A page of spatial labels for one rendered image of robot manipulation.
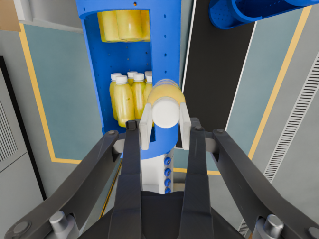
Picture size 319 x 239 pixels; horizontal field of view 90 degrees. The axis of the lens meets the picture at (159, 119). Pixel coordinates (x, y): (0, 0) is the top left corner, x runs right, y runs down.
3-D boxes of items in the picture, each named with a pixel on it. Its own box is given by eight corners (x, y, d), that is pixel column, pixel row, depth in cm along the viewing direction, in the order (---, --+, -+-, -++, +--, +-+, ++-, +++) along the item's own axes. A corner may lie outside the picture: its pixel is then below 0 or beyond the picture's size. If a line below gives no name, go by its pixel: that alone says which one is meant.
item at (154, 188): (142, 187, 97) (139, 211, 83) (142, 182, 96) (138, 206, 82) (159, 188, 97) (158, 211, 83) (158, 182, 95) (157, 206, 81)
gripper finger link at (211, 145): (192, 139, 14) (228, 139, 14) (187, 117, 18) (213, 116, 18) (192, 153, 14) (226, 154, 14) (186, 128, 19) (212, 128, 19)
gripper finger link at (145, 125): (148, 150, 17) (141, 150, 17) (152, 122, 23) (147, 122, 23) (146, 124, 15) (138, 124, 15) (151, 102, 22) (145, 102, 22)
